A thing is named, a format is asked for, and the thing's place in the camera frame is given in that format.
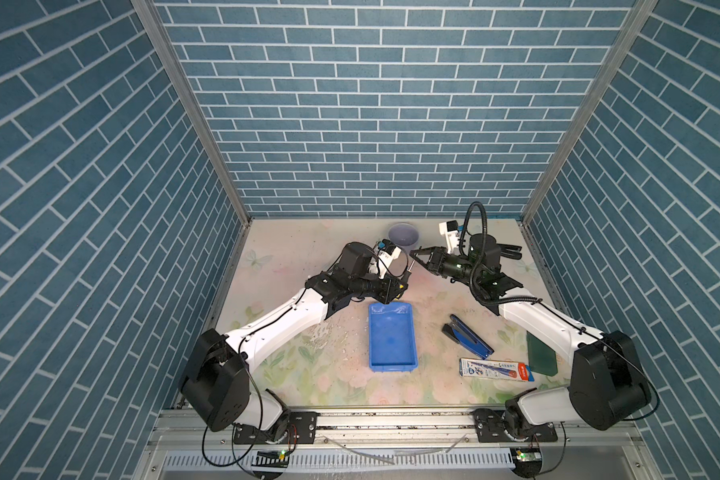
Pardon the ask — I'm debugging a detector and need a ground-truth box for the left controller board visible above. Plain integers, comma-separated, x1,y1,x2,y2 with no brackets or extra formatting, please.
250,450,291,480

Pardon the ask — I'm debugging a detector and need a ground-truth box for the blue black stapler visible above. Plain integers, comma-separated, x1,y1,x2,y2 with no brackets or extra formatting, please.
441,314,495,360

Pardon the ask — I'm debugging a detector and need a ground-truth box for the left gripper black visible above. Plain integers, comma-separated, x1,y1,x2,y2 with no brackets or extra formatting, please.
347,268,410,304

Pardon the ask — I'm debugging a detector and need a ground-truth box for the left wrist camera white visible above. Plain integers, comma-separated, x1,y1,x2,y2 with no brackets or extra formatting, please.
375,240,403,279

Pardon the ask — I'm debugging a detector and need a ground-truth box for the toothpaste box white red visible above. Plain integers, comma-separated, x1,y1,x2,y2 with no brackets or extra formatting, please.
459,358,534,382

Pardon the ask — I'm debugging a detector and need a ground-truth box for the blue plastic bin tray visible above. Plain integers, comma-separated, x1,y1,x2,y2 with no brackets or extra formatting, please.
368,302,418,372

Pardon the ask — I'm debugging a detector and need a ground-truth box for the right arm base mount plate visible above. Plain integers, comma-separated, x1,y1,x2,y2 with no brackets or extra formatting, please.
471,408,558,443

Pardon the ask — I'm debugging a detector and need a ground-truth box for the lavender ceramic mug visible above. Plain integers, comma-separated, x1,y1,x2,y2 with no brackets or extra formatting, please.
388,222,420,253

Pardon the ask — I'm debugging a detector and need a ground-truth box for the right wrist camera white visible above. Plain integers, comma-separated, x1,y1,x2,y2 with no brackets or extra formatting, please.
438,220,461,254

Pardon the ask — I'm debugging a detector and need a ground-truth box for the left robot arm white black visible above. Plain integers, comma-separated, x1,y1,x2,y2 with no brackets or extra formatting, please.
178,239,410,441

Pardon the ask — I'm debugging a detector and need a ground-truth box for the black yellow handled screwdriver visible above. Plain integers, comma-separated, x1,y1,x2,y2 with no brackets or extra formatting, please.
397,256,415,299

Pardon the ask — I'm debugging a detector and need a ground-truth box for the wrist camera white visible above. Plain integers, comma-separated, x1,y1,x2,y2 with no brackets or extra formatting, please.
375,240,403,279
438,220,461,254

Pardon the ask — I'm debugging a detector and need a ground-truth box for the dark green card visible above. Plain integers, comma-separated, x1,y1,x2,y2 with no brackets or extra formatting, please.
526,332,559,377

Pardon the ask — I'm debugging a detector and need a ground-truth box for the controller board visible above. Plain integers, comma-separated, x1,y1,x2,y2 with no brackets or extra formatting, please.
250,450,291,480
509,448,543,479

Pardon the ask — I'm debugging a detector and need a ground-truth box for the aluminium front rail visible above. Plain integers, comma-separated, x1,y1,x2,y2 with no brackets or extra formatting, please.
147,407,642,452

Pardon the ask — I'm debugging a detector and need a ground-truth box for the right controller board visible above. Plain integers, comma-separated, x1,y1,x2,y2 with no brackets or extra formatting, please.
509,448,543,479

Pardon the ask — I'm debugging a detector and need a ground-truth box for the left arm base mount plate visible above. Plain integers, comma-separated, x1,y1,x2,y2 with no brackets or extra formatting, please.
233,411,318,446

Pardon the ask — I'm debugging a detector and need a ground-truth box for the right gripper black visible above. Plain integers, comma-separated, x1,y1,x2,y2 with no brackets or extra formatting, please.
411,246,483,287

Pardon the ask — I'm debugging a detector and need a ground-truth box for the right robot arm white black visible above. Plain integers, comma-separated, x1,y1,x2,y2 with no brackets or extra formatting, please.
411,234,654,439

